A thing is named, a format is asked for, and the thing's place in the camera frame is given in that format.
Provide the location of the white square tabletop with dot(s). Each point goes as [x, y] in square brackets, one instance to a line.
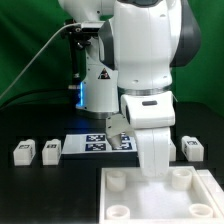
[179, 197]

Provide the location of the grey camera on stand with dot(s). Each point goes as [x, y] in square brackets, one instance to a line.
[91, 26]

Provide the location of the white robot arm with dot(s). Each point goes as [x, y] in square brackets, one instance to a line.
[130, 48]

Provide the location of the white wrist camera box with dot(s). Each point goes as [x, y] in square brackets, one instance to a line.
[145, 112]

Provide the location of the white sheet with markers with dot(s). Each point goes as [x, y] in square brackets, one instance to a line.
[95, 143]

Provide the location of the white L-shaped obstacle fixture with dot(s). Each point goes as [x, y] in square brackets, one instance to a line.
[213, 187]

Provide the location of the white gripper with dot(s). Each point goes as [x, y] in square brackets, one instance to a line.
[153, 145]

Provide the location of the black camera stand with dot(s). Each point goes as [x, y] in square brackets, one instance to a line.
[75, 56]

